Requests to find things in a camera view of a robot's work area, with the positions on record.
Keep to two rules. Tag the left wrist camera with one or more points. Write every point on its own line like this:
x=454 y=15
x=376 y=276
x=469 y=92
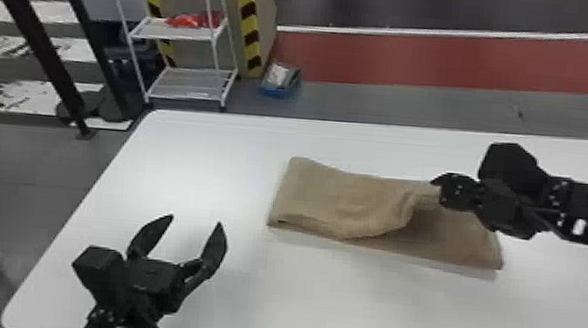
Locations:
x=98 y=273

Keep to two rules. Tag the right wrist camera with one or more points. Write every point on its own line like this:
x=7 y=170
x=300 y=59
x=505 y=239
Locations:
x=509 y=166

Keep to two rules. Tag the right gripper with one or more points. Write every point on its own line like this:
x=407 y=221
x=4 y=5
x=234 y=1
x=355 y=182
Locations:
x=511 y=216

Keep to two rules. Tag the red snack packet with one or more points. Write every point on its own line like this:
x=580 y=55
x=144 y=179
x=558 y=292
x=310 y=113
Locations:
x=192 y=20

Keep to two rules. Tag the yellow black striped post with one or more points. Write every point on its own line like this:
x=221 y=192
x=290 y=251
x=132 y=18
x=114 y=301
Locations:
x=249 y=24
x=154 y=1

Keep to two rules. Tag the beige towel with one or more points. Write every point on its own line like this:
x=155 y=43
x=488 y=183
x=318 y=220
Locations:
x=343 y=206

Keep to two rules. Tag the blue basket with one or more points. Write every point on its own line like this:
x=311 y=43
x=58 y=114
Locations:
x=279 y=79

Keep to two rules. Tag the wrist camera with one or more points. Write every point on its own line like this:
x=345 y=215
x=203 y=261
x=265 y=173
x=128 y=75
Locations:
x=98 y=273
x=509 y=166

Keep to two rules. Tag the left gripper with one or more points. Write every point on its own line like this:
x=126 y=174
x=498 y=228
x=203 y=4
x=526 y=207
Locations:
x=150 y=285

